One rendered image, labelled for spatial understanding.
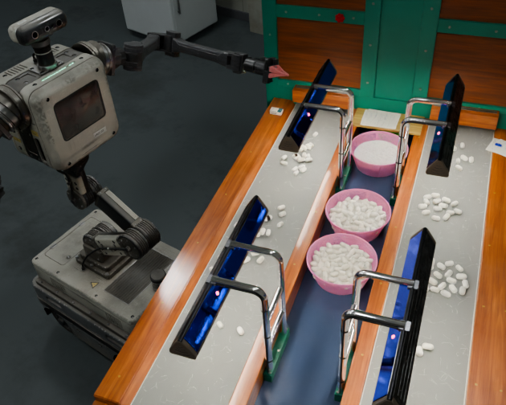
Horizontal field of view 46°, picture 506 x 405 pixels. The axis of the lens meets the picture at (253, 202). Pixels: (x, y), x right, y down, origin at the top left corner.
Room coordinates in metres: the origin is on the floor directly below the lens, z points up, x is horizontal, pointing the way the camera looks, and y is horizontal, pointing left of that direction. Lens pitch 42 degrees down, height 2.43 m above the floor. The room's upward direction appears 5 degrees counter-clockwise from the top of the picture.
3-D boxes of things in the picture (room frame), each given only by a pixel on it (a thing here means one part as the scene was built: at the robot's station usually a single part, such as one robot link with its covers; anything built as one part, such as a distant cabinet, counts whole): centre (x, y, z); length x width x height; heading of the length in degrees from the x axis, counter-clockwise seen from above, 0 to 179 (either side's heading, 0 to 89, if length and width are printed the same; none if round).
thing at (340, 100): (2.56, -0.39, 0.83); 0.30 x 0.06 x 0.07; 67
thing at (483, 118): (2.29, -1.02, 0.83); 0.30 x 0.06 x 0.07; 67
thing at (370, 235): (1.77, -0.43, 0.72); 0.27 x 0.27 x 0.10
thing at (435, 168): (1.91, -0.79, 1.08); 0.62 x 0.08 x 0.07; 157
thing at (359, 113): (2.38, -0.68, 0.77); 0.33 x 0.15 x 0.01; 67
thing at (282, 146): (2.13, -0.27, 1.08); 0.62 x 0.08 x 0.07; 157
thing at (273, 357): (1.20, 0.04, 0.90); 0.20 x 0.19 x 0.45; 157
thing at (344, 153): (2.09, -0.35, 0.90); 0.20 x 0.19 x 0.45; 157
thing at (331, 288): (1.51, -0.32, 0.72); 0.27 x 0.27 x 0.10
